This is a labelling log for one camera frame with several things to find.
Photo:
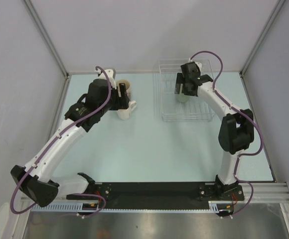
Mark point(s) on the green tumbler cup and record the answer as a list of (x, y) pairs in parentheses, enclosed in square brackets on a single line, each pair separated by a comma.
[(182, 98)]

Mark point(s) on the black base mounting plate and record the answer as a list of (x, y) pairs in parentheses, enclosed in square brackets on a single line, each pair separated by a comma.
[(163, 192)]

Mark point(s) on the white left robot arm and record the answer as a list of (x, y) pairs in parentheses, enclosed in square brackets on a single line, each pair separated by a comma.
[(78, 121)]

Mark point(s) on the white wire dish rack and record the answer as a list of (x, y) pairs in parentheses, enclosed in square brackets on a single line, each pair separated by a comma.
[(171, 109)]

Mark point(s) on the cream painted ceramic mug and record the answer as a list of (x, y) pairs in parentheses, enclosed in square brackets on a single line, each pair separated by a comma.
[(127, 87)]

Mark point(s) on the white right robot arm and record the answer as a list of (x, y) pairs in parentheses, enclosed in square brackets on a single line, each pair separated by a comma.
[(236, 131)]

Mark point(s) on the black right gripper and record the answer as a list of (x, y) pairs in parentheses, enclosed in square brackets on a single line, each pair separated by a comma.
[(180, 79)]

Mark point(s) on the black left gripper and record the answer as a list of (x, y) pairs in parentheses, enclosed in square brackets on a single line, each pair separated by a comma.
[(121, 102)]

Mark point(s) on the white Simple ceramic mug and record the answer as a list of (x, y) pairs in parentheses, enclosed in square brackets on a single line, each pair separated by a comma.
[(125, 114)]

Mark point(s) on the white slotted cable duct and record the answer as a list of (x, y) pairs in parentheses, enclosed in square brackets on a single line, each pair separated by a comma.
[(85, 207)]

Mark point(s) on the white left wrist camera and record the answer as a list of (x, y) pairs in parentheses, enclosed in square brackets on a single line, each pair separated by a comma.
[(111, 73)]

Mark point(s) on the aluminium frame rail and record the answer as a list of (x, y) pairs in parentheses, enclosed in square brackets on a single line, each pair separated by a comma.
[(266, 191)]

